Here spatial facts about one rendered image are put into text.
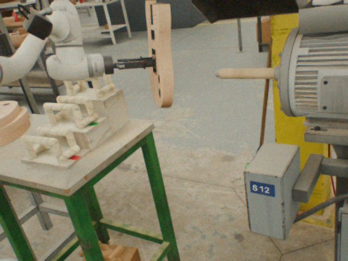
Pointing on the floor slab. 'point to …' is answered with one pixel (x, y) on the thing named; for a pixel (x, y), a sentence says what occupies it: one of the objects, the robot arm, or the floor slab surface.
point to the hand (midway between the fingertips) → (153, 61)
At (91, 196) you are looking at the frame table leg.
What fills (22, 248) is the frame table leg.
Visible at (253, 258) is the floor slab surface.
